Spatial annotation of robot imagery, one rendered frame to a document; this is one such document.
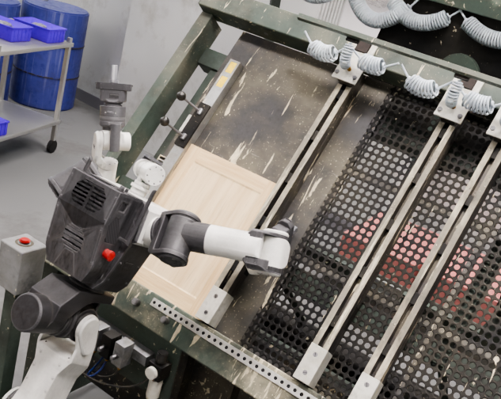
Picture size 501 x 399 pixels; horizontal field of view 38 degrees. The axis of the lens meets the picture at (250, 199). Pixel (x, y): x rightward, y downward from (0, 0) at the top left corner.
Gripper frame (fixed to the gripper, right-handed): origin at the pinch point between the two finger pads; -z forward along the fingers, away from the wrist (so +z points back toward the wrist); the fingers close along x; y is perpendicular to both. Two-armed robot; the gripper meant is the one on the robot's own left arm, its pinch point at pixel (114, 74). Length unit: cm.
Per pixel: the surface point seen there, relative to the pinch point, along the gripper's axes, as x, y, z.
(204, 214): 33, -15, 49
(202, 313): 36, 11, 79
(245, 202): 48, -12, 43
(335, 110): 79, -13, 7
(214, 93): 33, -38, 4
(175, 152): 19.6, -30.5, 27.9
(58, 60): -141, -473, -17
